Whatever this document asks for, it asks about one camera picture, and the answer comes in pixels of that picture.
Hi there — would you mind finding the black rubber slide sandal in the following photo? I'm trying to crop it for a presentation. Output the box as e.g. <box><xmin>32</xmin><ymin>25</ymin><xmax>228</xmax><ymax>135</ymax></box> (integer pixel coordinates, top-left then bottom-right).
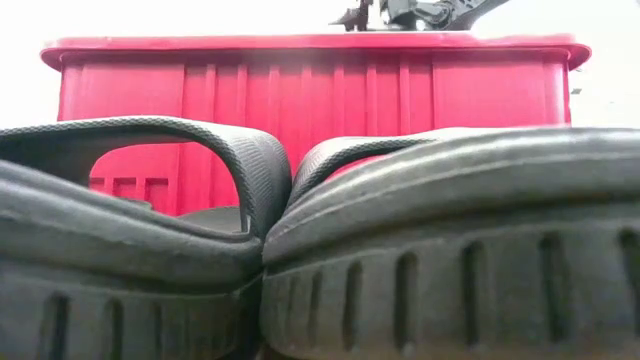
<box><xmin>259</xmin><ymin>127</ymin><xmax>640</xmax><ymax>360</ymax></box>
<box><xmin>0</xmin><ymin>115</ymin><xmax>294</xmax><ymax>360</ymax></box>

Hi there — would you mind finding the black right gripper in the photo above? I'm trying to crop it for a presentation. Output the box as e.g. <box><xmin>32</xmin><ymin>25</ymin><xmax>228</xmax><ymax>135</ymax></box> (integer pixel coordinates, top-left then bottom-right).
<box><xmin>329</xmin><ymin>0</ymin><xmax>454</xmax><ymax>32</ymax></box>

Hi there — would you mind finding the red plastic bin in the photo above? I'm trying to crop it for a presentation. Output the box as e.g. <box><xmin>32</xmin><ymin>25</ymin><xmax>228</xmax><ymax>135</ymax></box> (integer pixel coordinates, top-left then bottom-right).
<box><xmin>40</xmin><ymin>32</ymin><xmax>592</xmax><ymax>236</ymax></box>

